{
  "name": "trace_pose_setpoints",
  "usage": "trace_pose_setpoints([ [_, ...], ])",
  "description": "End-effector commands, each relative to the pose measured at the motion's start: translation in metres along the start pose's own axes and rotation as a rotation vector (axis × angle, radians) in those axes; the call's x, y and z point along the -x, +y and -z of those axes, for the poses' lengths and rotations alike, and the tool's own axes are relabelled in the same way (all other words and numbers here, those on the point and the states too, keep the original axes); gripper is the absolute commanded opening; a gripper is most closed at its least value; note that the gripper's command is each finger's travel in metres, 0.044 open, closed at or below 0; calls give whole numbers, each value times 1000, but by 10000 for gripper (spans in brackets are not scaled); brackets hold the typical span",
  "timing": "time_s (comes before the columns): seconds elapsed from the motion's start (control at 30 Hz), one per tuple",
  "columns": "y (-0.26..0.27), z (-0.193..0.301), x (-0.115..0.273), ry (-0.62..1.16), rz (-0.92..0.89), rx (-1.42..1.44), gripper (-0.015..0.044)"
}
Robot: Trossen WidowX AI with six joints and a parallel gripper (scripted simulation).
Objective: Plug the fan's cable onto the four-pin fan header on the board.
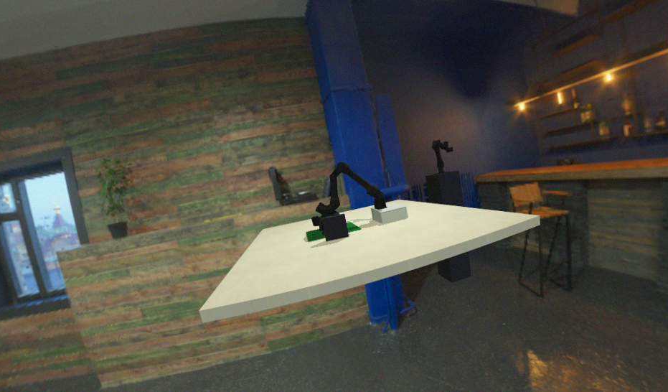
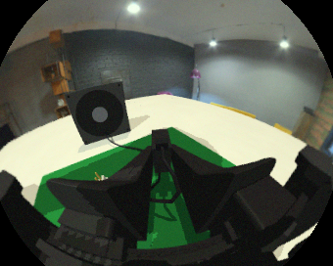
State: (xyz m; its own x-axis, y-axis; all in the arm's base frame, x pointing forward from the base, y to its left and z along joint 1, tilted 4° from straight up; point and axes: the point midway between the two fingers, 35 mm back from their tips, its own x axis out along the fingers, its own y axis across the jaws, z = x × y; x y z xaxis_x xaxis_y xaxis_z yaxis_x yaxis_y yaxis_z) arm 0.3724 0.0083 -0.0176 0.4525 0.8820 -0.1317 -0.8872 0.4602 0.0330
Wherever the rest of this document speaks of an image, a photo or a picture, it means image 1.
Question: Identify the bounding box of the green circuit board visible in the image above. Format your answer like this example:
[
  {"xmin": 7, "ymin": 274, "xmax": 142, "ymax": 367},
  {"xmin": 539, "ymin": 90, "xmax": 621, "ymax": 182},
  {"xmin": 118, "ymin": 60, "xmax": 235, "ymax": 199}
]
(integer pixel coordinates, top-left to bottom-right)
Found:
[{"xmin": 306, "ymin": 222, "xmax": 361, "ymax": 241}]

